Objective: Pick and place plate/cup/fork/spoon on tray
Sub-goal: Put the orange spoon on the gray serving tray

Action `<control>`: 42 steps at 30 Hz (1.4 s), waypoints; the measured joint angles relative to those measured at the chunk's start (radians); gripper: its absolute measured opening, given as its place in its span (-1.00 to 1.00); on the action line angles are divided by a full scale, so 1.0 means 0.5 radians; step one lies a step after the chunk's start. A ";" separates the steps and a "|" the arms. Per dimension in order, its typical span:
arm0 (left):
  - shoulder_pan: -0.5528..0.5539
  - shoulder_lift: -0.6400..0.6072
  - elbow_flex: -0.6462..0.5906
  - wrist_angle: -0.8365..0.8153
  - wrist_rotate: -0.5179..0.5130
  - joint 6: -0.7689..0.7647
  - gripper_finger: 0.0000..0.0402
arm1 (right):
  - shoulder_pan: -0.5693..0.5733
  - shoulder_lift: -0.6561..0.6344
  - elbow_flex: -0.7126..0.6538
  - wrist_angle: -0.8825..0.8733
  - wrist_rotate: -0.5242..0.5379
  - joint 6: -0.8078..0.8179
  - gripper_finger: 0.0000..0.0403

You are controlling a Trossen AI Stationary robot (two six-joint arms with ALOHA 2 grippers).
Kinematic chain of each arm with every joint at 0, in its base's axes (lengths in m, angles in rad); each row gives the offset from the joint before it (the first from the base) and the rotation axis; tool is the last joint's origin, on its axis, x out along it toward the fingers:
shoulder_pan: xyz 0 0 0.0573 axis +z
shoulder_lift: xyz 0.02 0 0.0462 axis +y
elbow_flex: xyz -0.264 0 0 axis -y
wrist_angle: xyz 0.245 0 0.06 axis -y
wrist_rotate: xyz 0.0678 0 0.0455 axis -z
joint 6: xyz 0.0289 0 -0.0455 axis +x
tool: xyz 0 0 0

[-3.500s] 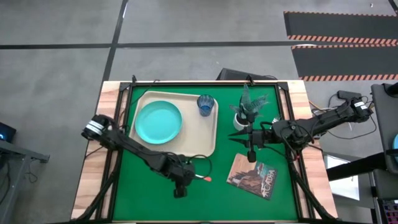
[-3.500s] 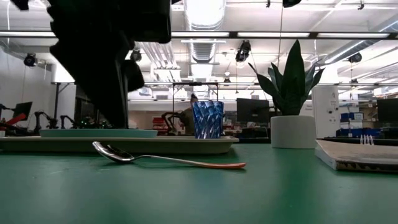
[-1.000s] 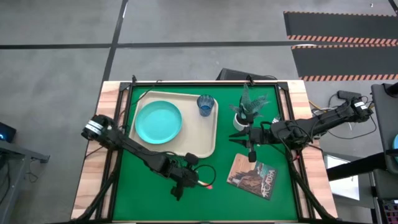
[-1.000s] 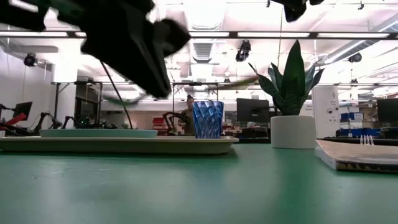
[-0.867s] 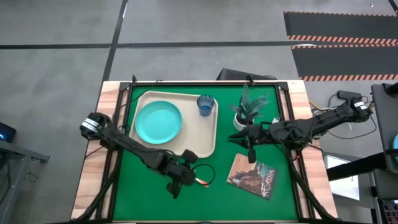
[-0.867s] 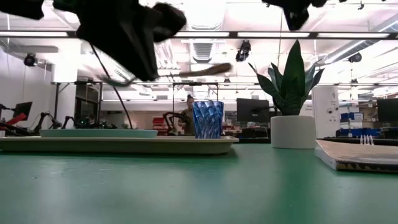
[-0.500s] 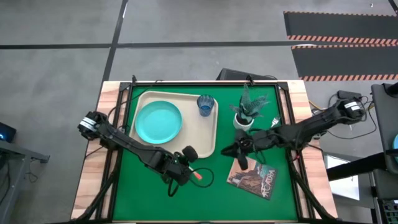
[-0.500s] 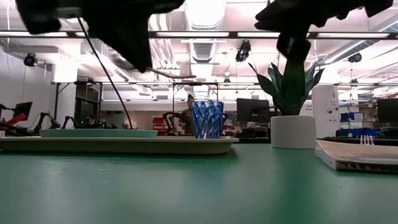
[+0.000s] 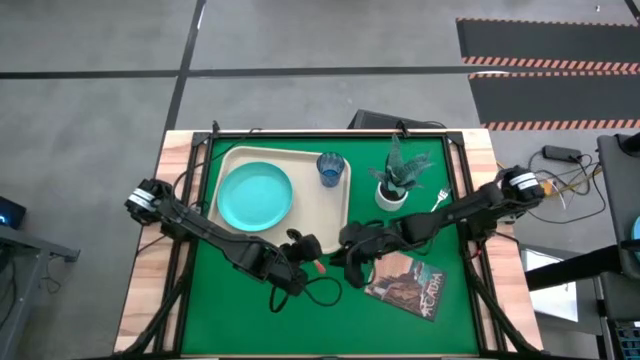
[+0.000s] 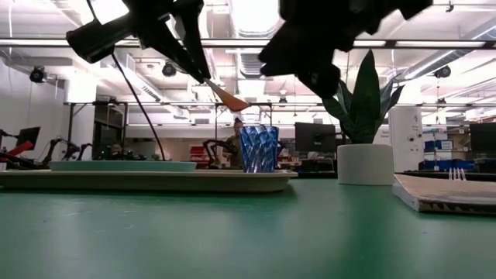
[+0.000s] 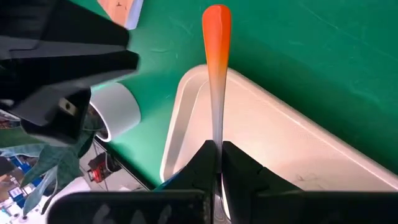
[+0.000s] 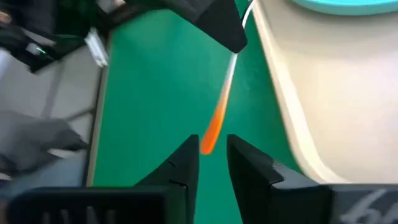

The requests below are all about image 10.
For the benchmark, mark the white column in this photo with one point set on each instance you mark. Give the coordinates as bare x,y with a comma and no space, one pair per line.
405,135

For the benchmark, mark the beige plastic tray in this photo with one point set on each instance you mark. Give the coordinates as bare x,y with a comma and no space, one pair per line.
155,182

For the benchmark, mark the green table mat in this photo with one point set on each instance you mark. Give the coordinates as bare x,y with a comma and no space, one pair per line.
232,240

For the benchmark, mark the teal round plate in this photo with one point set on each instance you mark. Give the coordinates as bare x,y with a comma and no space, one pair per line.
124,166

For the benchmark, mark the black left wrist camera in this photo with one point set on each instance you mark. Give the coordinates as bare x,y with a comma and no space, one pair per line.
97,40

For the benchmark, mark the green artificial plant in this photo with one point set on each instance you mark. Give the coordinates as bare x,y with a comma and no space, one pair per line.
364,108

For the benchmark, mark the black computer monitor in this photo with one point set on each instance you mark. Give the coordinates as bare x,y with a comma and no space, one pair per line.
314,137
482,137

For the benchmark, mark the small black tilted monitor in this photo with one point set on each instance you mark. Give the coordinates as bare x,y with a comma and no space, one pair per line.
28,136

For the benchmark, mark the black ceiling spot lamp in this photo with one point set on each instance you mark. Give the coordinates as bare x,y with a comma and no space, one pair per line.
442,72
169,69
37,74

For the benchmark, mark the red storage bin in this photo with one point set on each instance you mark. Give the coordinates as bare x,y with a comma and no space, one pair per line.
197,150

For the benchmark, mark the white round plant pot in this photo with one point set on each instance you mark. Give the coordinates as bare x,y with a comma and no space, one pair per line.
366,164

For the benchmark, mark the black background robot arm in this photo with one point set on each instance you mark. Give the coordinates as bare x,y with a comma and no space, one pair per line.
58,149

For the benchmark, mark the black overhead beam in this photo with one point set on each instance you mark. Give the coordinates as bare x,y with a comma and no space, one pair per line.
390,43

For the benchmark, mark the red background robot part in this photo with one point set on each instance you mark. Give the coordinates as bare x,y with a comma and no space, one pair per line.
19,148

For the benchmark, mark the black shelf rack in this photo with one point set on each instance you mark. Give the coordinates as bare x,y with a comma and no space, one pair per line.
102,135

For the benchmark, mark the blue faceted plastic cup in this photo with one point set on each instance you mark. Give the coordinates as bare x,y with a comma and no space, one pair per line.
259,149

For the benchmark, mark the blue storage bins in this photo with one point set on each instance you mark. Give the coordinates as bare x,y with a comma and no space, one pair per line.
445,164

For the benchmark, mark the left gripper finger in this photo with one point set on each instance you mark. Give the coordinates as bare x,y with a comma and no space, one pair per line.
174,50
195,38

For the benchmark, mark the person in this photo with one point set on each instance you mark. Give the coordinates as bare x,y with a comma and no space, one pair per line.
234,145

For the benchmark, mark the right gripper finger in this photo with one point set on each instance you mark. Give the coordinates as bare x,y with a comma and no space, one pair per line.
294,58
325,81

